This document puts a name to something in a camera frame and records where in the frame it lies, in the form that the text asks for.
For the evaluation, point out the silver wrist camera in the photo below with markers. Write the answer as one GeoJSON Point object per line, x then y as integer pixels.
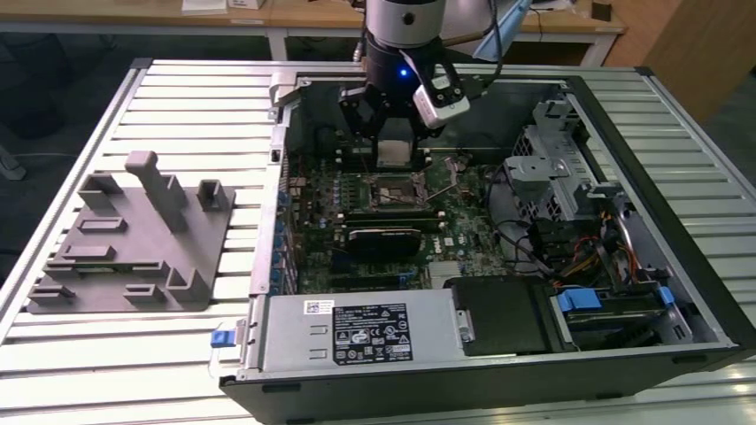
{"type": "Point", "coordinates": [440, 116]}

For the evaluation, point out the silver square CPU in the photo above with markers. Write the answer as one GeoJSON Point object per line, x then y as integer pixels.
{"type": "Point", "coordinates": [394, 152]}

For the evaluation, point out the green motherboard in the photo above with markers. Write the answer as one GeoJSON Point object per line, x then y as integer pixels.
{"type": "Point", "coordinates": [479, 208]}

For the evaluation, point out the small white box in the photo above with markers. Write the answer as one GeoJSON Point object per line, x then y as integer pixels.
{"type": "Point", "coordinates": [246, 3]}

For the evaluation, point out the black expansion slot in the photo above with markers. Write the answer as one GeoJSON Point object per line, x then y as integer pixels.
{"type": "Point", "coordinates": [363, 282]}

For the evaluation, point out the wooden cabinet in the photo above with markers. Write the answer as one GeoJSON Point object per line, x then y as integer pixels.
{"type": "Point", "coordinates": [696, 48]}

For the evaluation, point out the blue power supply latch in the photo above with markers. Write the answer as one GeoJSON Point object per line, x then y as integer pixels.
{"type": "Point", "coordinates": [222, 338]}

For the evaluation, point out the small silver heatsink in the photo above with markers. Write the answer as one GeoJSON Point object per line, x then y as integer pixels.
{"type": "Point", "coordinates": [446, 271]}

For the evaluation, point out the silver metal disk bay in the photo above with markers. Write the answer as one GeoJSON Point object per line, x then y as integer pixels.
{"type": "Point", "coordinates": [531, 168]}

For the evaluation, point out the small black box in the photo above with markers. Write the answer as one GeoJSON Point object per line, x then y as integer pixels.
{"type": "Point", "coordinates": [602, 11]}

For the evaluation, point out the grey stand foot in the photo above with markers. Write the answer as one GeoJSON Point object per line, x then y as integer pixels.
{"type": "Point", "coordinates": [11, 168]}

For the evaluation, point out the wooden desk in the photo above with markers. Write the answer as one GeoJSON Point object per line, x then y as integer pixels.
{"type": "Point", "coordinates": [178, 22]}

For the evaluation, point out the black graphics card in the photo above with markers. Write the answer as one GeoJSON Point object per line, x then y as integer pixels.
{"type": "Point", "coordinates": [384, 243]}

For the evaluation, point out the black drive bay cover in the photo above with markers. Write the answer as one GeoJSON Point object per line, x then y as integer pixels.
{"type": "Point", "coordinates": [502, 314]}

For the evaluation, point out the blue expansion slot clip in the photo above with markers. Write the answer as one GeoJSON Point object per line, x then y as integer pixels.
{"type": "Point", "coordinates": [279, 259]}
{"type": "Point", "coordinates": [276, 277]}
{"type": "Point", "coordinates": [278, 243]}
{"type": "Point", "coordinates": [279, 229]}

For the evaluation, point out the grey parts rack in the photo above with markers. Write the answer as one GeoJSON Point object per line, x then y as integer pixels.
{"type": "Point", "coordinates": [142, 239]}

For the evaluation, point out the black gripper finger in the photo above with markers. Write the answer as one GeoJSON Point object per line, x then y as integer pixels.
{"type": "Point", "coordinates": [418, 141]}
{"type": "Point", "coordinates": [358, 115]}

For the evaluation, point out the CPU socket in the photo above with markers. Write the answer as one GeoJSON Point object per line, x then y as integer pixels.
{"type": "Point", "coordinates": [392, 192]}

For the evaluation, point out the white paper stack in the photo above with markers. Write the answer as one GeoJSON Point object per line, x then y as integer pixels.
{"type": "Point", "coordinates": [204, 5]}

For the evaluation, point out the black RAM slot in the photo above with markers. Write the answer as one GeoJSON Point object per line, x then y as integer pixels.
{"type": "Point", "coordinates": [354, 168]}
{"type": "Point", "coordinates": [390, 223]}
{"type": "Point", "coordinates": [431, 227]}
{"type": "Point", "coordinates": [390, 214]}
{"type": "Point", "coordinates": [354, 152]}
{"type": "Point", "coordinates": [354, 163]}
{"type": "Point", "coordinates": [354, 158]}
{"type": "Point", "coordinates": [390, 219]}

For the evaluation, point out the silver power supply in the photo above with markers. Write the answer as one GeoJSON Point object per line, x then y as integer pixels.
{"type": "Point", "coordinates": [278, 327]}

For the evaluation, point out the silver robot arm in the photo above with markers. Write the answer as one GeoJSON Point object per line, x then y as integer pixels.
{"type": "Point", "coordinates": [402, 17]}

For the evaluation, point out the black open PC case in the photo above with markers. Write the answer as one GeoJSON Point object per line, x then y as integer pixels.
{"type": "Point", "coordinates": [472, 394]}

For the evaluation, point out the hard disk in blue carrier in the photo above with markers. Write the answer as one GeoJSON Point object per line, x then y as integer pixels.
{"type": "Point", "coordinates": [579, 301]}

